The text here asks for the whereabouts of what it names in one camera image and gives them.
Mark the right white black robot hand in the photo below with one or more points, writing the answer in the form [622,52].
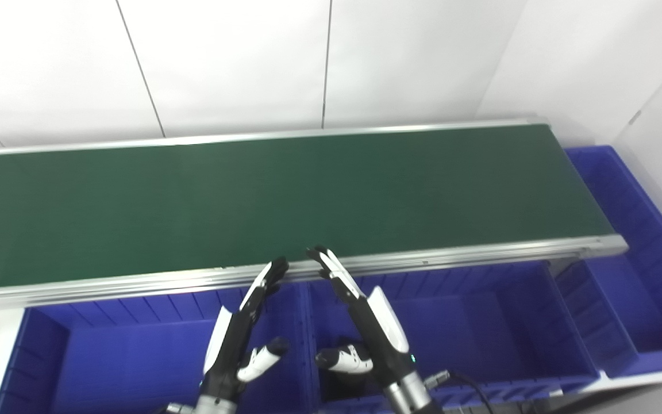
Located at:
[385,339]

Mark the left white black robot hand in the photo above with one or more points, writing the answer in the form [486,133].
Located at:
[227,351]

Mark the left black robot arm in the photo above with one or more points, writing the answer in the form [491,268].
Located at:
[216,404]

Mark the blue plastic bin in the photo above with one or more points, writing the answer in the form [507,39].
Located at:
[641,276]
[124,356]
[480,333]

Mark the green conveyor belt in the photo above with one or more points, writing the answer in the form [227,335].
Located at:
[135,284]
[285,201]

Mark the aluminium conveyor leg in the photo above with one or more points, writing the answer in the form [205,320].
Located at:
[564,267]

